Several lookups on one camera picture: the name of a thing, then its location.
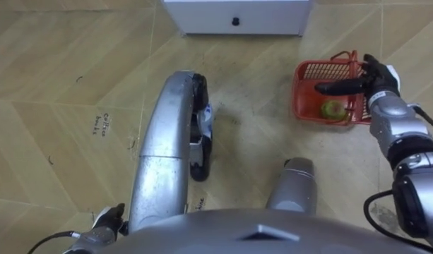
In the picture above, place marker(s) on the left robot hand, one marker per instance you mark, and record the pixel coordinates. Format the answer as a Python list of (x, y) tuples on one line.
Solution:
[(110, 218)]

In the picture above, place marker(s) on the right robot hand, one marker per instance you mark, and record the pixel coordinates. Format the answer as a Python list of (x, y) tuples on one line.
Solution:
[(378, 79)]

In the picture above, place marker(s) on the red plastic basket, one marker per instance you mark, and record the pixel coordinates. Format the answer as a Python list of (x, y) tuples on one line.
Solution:
[(306, 100)]

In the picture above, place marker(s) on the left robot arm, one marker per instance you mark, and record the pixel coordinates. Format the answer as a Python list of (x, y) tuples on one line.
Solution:
[(92, 240)]

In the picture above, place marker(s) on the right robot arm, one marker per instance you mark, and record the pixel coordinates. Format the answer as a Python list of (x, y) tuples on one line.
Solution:
[(403, 123)]

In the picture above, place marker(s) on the green fruit soft toy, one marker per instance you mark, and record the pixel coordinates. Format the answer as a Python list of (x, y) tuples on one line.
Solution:
[(332, 109)]

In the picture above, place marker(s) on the robot legs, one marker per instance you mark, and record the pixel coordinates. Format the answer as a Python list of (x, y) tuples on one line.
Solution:
[(163, 148)]

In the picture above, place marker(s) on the robot body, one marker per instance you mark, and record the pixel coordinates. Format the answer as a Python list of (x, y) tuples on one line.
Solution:
[(255, 240)]

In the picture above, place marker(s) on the white drawer cabinet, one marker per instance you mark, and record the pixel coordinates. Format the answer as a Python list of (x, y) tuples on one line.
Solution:
[(237, 14)]

